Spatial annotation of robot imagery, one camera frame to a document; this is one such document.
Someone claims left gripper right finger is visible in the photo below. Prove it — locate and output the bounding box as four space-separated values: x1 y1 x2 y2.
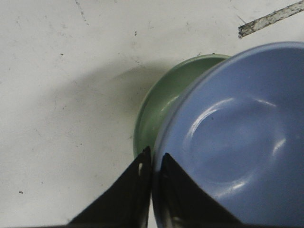
158 153 242 228

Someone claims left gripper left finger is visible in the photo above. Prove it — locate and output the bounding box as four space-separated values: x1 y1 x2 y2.
67 146 152 228

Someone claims blue bowl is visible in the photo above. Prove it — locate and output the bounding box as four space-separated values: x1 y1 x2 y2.
152 42 304 228

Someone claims green bowl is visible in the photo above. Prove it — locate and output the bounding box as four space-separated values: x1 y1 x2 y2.
133 54 230 157

